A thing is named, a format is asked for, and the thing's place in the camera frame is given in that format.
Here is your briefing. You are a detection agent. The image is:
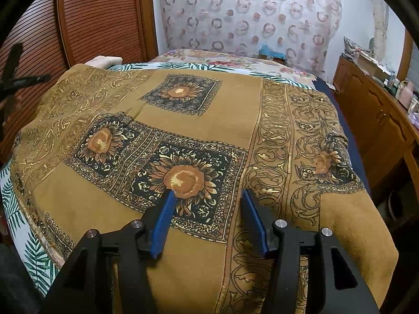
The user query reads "circle patterned sheer curtain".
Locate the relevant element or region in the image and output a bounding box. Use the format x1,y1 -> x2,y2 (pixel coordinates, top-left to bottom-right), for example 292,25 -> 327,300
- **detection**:
161,0 -> 341,75

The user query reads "palm leaf print cloth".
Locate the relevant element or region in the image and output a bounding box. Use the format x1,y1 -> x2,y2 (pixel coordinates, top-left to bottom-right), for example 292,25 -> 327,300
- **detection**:
1,63 -> 315,293

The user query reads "pink thermos bottle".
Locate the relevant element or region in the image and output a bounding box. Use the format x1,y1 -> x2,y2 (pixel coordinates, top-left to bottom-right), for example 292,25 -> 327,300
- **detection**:
398,80 -> 414,109

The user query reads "left hand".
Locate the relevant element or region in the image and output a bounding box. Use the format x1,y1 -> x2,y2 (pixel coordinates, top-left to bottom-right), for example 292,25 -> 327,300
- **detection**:
1,95 -> 22,127

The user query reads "wooden side cabinet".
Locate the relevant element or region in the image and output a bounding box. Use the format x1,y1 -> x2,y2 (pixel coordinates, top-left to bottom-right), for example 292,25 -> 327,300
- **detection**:
332,55 -> 418,192

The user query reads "open cardboard box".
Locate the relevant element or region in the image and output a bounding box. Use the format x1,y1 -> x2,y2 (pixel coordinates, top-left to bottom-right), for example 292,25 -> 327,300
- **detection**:
356,51 -> 391,81

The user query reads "floral bed blanket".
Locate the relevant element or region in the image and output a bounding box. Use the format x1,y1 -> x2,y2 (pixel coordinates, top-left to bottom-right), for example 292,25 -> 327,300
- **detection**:
148,48 -> 318,87

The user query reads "patterned cushion on cabinet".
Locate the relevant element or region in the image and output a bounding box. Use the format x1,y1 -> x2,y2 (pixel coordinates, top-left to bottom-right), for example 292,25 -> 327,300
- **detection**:
344,36 -> 372,58

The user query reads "gold sunflower patterned cloth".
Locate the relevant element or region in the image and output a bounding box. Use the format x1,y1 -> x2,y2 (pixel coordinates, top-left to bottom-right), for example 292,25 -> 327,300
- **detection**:
10,65 -> 398,313

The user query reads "tied beige drape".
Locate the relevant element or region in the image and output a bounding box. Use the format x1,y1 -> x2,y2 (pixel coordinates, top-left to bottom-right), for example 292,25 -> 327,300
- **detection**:
371,0 -> 388,62

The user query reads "cardboard box with blue cloth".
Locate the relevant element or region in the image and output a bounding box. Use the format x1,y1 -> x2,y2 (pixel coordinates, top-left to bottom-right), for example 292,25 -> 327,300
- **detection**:
258,44 -> 287,65

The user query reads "dark blue mattress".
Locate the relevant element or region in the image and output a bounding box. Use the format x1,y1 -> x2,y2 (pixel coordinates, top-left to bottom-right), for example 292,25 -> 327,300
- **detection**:
313,77 -> 371,195

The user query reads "brown louvered wardrobe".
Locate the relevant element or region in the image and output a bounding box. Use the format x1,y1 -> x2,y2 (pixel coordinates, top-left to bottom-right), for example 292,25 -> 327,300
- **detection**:
1,0 -> 158,163

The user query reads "beige plain cloth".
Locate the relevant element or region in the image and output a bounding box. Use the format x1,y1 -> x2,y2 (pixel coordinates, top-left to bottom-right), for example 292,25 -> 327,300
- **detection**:
85,55 -> 123,69

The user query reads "purple tissue pack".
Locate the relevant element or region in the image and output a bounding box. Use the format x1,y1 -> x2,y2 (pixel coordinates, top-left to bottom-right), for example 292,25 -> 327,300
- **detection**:
408,112 -> 419,129

